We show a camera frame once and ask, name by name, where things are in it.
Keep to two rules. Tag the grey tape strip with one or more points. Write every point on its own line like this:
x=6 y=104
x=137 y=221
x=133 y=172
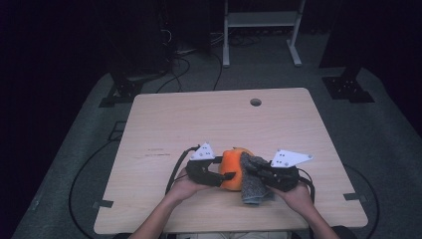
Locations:
x=355 y=196
x=103 y=203

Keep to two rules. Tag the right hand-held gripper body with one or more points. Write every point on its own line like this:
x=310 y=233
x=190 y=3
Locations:
x=283 y=179

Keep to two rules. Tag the person's right hand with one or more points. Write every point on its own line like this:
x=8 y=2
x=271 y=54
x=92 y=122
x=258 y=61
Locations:
x=297 y=197

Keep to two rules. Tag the white metal stand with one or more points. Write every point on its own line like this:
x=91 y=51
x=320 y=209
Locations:
x=262 y=19

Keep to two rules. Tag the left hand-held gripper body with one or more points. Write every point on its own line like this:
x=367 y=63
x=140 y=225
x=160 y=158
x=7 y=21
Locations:
x=202 y=172

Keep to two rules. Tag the orange plush toy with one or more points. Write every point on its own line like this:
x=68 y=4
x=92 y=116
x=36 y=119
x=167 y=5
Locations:
x=230 y=169

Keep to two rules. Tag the grey fuzzy cloth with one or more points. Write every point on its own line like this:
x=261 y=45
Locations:
x=252 y=189

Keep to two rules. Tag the person's left hand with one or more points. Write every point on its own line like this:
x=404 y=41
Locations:
x=185 y=187

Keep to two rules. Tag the black stand base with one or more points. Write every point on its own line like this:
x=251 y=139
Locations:
x=122 y=94
x=346 y=88

